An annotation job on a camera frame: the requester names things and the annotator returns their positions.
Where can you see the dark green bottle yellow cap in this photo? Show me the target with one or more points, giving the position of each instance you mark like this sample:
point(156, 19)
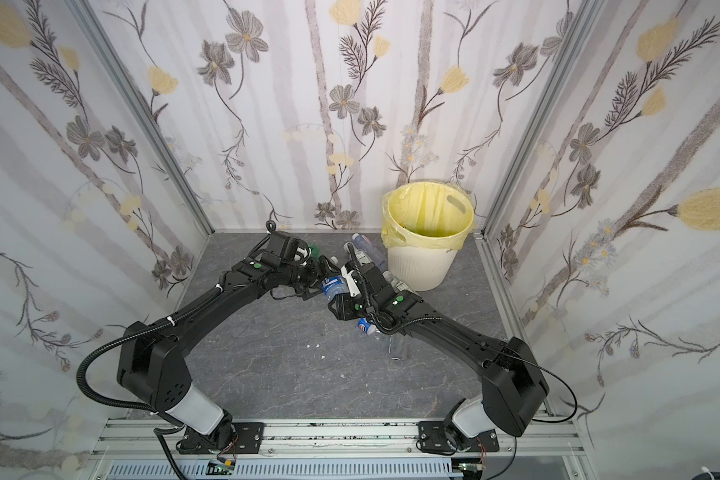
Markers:
point(315, 250)

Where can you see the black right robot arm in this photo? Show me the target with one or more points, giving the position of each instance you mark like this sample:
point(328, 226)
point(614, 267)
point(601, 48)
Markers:
point(512, 385)

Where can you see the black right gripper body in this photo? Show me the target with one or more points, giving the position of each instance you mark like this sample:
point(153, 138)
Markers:
point(348, 298)

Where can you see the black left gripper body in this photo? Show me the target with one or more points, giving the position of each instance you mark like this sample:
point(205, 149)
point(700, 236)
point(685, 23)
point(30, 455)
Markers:
point(311, 274)

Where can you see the Pepsi label bottle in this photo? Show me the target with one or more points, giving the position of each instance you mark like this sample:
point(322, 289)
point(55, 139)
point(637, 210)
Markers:
point(366, 326)

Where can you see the clear bottle blue tint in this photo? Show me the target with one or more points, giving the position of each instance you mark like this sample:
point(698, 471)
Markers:
point(364, 244)

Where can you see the clear bottle white green label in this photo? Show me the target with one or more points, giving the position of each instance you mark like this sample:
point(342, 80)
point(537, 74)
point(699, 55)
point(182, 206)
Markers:
point(395, 282)

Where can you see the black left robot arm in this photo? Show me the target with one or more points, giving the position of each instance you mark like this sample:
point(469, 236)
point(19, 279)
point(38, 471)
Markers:
point(152, 357)

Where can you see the blue label bottle white cap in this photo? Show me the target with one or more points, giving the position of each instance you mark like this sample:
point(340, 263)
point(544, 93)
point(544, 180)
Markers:
point(334, 286)

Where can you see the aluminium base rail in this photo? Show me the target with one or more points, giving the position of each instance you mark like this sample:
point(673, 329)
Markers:
point(353, 438)

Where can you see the white bin with yellow bag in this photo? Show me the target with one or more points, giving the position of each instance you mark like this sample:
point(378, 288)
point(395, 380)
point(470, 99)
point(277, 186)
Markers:
point(424, 226)

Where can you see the clear bottle blue cap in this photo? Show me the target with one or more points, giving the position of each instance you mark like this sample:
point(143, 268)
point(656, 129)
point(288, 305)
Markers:
point(398, 348)

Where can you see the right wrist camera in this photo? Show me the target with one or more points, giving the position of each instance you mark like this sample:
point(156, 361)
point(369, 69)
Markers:
point(351, 283)

